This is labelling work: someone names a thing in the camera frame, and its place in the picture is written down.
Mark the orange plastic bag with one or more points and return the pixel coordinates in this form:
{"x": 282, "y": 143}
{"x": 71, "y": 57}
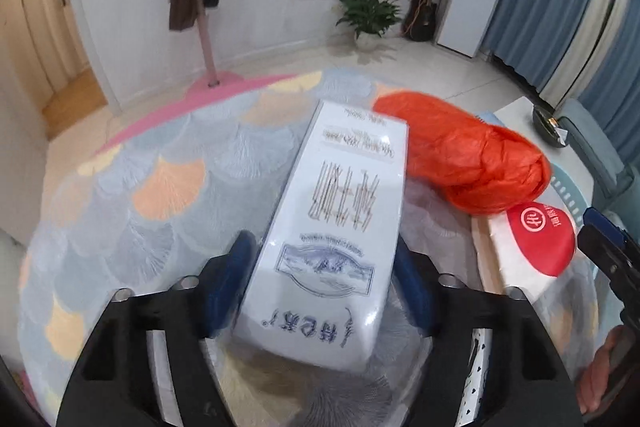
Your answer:
{"x": 465, "y": 152}

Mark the red white paper bag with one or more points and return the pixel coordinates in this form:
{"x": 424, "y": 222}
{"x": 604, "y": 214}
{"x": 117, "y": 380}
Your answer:
{"x": 535, "y": 242}

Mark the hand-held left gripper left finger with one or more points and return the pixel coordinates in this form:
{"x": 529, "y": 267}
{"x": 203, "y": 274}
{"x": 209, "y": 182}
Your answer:
{"x": 227, "y": 292}

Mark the person's right hand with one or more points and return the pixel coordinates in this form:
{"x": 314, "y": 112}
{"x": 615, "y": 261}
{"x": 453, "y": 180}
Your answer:
{"x": 597, "y": 377}

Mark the white low table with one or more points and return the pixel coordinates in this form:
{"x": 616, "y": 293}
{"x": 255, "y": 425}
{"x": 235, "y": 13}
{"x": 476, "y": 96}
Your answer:
{"x": 520, "y": 119}

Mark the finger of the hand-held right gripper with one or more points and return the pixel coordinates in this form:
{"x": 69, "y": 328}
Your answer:
{"x": 600, "y": 222}

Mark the potted green plant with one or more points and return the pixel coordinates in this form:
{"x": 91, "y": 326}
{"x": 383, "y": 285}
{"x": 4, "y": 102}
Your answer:
{"x": 370, "y": 14}

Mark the dark pouch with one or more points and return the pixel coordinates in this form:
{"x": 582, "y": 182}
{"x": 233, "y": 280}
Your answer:
{"x": 546, "y": 122}

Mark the grey blue sofa cushion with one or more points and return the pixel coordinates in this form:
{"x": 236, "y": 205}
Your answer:
{"x": 592, "y": 147}

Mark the white tissue box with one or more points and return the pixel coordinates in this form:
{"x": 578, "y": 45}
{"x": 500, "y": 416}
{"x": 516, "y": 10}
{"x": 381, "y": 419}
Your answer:
{"x": 330, "y": 227}

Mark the dark guitar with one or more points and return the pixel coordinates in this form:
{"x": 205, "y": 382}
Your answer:
{"x": 421, "y": 19}

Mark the blue white curtain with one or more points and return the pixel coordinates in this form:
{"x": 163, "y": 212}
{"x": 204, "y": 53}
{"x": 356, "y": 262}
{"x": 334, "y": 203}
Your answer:
{"x": 565, "y": 7}

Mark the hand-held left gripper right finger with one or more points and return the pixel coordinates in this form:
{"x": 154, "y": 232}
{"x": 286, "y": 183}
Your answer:
{"x": 417, "y": 292}

